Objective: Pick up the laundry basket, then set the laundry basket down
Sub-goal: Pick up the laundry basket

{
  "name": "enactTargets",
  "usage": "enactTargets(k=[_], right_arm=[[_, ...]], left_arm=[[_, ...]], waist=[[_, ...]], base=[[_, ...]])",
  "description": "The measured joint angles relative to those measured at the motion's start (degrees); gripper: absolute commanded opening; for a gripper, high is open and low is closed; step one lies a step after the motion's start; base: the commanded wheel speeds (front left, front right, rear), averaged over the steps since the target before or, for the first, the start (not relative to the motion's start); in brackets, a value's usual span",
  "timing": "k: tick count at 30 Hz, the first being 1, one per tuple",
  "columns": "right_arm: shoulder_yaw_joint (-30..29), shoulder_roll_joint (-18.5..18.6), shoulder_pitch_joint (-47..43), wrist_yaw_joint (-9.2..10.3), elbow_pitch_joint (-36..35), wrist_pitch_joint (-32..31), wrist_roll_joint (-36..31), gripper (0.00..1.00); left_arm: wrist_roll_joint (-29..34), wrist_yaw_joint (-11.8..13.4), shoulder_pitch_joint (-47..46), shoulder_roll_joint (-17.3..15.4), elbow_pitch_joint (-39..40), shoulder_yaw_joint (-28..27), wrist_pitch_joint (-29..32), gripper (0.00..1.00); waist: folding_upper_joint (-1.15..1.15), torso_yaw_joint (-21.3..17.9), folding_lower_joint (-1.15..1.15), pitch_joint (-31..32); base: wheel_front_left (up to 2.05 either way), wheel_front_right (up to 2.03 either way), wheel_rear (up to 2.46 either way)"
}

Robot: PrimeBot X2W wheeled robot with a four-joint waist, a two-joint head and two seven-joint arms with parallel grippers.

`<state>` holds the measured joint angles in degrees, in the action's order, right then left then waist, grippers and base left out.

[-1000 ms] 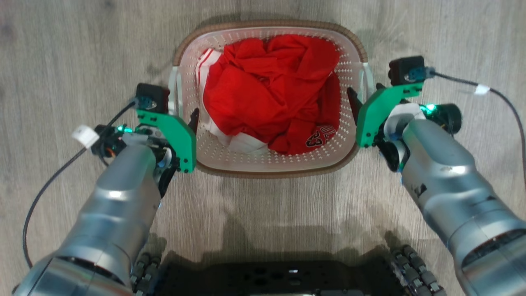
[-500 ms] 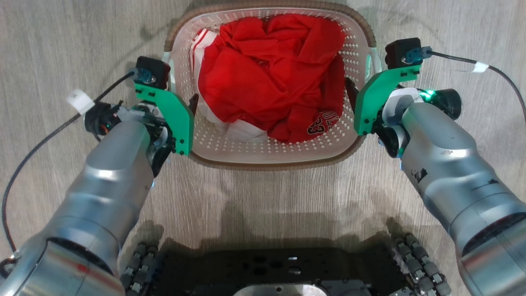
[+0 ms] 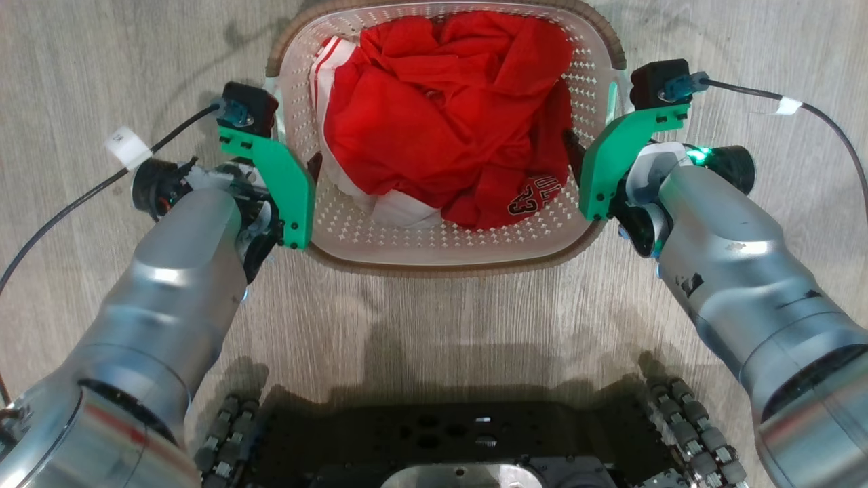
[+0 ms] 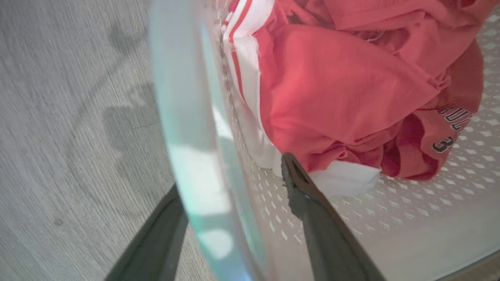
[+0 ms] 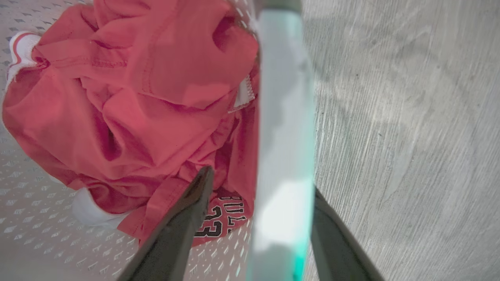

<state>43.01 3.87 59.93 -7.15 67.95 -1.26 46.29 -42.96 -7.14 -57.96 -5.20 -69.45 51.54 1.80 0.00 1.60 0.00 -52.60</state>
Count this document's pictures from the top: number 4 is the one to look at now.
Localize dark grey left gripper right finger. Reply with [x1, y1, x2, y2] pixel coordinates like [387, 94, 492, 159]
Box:
[281, 153, 387, 281]

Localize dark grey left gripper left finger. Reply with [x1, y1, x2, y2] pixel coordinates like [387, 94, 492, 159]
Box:
[105, 184, 189, 281]

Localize white perforated laundry basket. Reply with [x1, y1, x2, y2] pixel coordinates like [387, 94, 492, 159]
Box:
[148, 0, 500, 281]

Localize red and white jersey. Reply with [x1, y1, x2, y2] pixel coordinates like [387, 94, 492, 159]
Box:
[221, 0, 500, 199]

